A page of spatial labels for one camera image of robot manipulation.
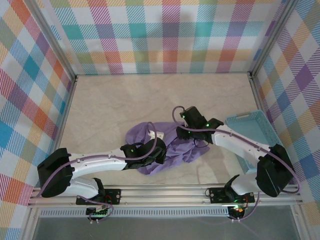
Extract right gripper thin black wire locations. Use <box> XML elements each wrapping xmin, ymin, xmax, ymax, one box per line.
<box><xmin>192</xmin><ymin>139</ymin><xmax>210</xmax><ymax>149</ymax></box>

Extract light blue plastic basket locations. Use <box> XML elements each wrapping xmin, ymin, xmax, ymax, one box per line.
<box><xmin>224</xmin><ymin>110</ymin><xmax>288</xmax><ymax>175</ymax></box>

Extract grey slotted cable duct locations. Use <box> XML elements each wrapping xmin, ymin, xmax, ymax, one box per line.
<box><xmin>39</xmin><ymin>209</ymin><xmax>231</xmax><ymax>218</ymax></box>

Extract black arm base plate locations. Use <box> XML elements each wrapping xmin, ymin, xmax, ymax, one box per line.
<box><xmin>75</xmin><ymin>187</ymin><xmax>122</xmax><ymax>206</ymax></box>
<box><xmin>208</xmin><ymin>186</ymin><xmax>256</xmax><ymax>205</ymax></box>

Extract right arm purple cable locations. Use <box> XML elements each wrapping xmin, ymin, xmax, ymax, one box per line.
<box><xmin>172</xmin><ymin>106</ymin><xmax>302</xmax><ymax>222</ymax></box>

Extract aluminium wall base strip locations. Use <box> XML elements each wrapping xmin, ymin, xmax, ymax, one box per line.
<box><xmin>74</xmin><ymin>72</ymin><xmax>252</xmax><ymax>76</ymax></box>

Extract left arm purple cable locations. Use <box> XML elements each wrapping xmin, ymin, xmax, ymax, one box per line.
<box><xmin>39</xmin><ymin>121</ymin><xmax>158</xmax><ymax>225</ymax></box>

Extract small circuit board orange connector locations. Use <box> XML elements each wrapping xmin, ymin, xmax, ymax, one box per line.
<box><xmin>229</xmin><ymin>203</ymin><xmax>247</xmax><ymax>216</ymax></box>

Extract aluminium frame leg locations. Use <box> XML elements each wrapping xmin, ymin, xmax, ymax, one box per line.
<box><xmin>19</xmin><ymin>207</ymin><xmax>41</xmax><ymax>240</ymax></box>
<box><xmin>289</xmin><ymin>204</ymin><xmax>311</xmax><ymax>240</ymax></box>

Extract aluminium table side rail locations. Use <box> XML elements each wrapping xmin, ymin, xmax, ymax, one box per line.
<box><xmin>42</xmin><ymin>74</ymin><xmax>79</xmax><ymax>188</ymax></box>
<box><xmin>248</xmin><ymin>72</ymin><xmax>270</xmax><ymax>121</ymax></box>

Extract slanted aluminium frame post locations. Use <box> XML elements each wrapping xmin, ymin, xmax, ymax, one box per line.
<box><xmin>23</xmin><ymin>0</ymin><xmax>78</xmax><ymax>83</ymax></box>
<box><xmin>248</xmin><ymin>0</ymin><xmax>301</xmax><ymax>78</ymax></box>

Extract green circuit board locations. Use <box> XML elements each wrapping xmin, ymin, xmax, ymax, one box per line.
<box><xmin>86</xmin><ymin>206</ymin><xmax>111</xmax><ymax>218</ymax></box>

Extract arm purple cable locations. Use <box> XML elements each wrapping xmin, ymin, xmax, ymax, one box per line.
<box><xmin>172</xmin><ymin>106</ymin><xmax>302</xmax><ymax>222</ymax></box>
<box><xmin>39</xmin><ymin>121</ymin><xmax>158</xmax><ymax>225</ymax></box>

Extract purple t-shirt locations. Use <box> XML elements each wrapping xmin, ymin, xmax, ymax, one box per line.
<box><xmin>124</xmin><ymin>120</ymin><xmax>211</xmax><ymax>176</ymax></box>

